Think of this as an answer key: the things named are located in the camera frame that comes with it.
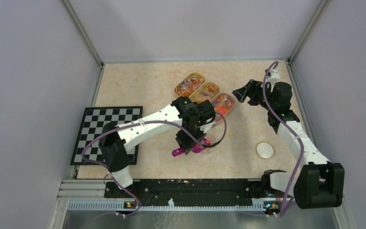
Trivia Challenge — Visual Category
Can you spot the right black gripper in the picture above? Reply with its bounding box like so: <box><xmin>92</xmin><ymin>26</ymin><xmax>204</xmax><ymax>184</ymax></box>
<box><xmin>232</xmin><ymin>79</ymin><xmax>275</xmax><ymax>111</ymax></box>

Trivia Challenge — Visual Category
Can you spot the purple plastic scoop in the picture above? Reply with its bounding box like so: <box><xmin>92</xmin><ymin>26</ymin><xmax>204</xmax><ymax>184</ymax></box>
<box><xmin>171</xmin><ymin>142</ymin><xmax>203</xmax><ymax>157</ymax></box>

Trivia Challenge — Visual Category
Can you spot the clear plastic cup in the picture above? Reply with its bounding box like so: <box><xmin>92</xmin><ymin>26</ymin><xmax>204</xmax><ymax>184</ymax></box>
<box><xmin>200</xmin><ymin>134</ymin><xmax>217</xmax><ymax>155</ymax></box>

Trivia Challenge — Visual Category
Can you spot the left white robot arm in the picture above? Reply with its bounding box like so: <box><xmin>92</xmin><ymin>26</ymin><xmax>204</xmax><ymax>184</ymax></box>
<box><xmin>99</xmin><ymin>96</ymin><xmax>216</xmax><ymax>197</ymax></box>

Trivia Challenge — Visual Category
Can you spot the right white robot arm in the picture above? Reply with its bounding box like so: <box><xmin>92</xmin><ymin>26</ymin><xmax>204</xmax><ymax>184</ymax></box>
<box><xmin>232</xmin><ymin>80</ymin><xmax>345</xmax><ymax>209</ymax></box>

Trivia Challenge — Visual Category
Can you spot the tray of orange pink candies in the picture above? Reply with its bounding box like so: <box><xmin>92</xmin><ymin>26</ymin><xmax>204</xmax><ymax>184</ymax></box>
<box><xmin>211</xmin><ymin>93</ymin><xmax>235</xmax><ymax>117</ymax></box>

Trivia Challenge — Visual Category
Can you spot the tray of yellow purple candies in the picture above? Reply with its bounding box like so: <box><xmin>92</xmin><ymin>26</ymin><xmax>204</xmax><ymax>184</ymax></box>
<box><xmin>190</xmin><ymin>82</ymin><xmax>221</xmax><ymax>104</ymax></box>

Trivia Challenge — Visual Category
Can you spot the tray of striped candies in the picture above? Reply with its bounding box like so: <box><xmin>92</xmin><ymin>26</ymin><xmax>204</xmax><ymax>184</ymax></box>
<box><xmin>173</xmin><ymin>73</ymin><xmax>205</xmax><ymax>97</ymax></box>

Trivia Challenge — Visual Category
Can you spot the white round lid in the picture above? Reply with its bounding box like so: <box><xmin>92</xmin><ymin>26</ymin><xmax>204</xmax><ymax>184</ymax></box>
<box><xmin>256</xmin><ymin>142</ymin><xmax>274</xmax><ymax>159</ymax></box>

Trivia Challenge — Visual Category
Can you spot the black white checkerboard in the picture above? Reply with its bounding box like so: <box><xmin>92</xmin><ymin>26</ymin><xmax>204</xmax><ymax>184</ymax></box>
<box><xmin>70</xmin><ymin>106</ymin><xmax>143</xmax><ymax>165</ymax></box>

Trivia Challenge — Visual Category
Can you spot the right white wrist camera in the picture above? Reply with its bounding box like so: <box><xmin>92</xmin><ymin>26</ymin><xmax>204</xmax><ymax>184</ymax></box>
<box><xmin>266</xmin><ymin>69</ymin><xmax>280</xmax><ymax>86</ymax></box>

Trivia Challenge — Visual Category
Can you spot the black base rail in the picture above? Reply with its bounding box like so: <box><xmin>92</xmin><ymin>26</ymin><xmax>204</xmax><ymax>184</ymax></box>
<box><xmin>104</xmin><ymin>178</ymin><xmax>284</xmax><ymax>207</ymax></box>

